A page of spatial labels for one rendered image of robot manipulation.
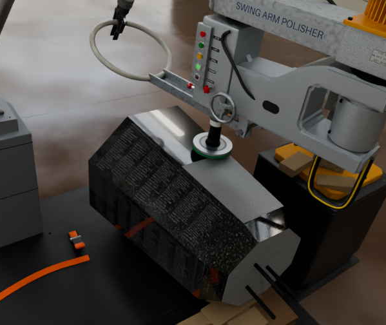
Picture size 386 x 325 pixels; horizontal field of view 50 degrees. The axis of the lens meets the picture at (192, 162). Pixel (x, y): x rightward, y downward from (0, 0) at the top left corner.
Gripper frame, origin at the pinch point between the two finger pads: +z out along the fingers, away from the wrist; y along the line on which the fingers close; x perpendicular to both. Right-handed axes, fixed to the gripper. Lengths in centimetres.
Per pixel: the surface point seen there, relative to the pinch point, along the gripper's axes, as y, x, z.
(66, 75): -143, 50, 185
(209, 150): 98, 12, -8
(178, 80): 54, 13, -14
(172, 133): 73, 8, 8
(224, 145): 97, 23, -9
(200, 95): 81, 3, -32
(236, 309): 171, 12, 36
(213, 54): 76, 2, -54
